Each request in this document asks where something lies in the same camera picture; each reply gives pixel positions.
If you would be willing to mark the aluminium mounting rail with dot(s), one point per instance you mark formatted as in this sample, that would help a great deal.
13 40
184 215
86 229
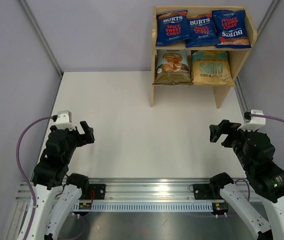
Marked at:
148 189

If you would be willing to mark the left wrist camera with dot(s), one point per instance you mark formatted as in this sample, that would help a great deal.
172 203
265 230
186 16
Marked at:
63 120

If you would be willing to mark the aluminium frame post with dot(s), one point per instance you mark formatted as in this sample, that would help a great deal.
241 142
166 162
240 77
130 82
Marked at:
272 7
40 36

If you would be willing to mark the light blue cassava chips bag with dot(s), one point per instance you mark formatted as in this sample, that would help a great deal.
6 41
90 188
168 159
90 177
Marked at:
172 68

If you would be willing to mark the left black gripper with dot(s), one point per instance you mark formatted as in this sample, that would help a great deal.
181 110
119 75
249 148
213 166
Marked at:
83 139

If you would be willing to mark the blue Burts bag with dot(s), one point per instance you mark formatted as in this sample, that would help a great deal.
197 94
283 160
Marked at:
231 29
202 31
172 27

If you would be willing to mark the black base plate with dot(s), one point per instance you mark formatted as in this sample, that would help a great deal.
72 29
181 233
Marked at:
204 191
95 191

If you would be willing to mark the white slotted cable duct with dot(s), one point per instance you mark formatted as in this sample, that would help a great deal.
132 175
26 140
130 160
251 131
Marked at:
131 207

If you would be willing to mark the right aluminium frame post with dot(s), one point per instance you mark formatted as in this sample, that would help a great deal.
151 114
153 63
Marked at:
272 7

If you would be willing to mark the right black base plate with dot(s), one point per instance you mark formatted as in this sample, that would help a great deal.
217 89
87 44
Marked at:
204 191

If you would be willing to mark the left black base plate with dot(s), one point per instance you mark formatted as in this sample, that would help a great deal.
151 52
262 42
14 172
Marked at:
95 191

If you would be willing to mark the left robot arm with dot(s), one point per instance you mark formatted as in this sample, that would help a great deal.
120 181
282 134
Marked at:
53 193

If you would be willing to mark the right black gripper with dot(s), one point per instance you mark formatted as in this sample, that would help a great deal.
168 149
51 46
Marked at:
225 127

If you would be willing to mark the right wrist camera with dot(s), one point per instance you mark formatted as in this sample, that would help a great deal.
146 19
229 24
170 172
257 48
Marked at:
253 120

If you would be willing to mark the yellow kettle chips bag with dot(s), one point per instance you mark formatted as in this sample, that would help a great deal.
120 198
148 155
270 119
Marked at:
211 67

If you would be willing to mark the wooden two-tier shelf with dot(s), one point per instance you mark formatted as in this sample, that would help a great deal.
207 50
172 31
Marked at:
236 57

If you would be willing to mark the left aluminium frame post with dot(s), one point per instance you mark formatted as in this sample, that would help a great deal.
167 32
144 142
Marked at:
40 36

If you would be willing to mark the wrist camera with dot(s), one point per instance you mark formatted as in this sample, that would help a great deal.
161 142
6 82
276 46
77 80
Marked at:
253 120
63 120

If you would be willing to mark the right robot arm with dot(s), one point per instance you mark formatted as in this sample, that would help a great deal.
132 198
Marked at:
254 151

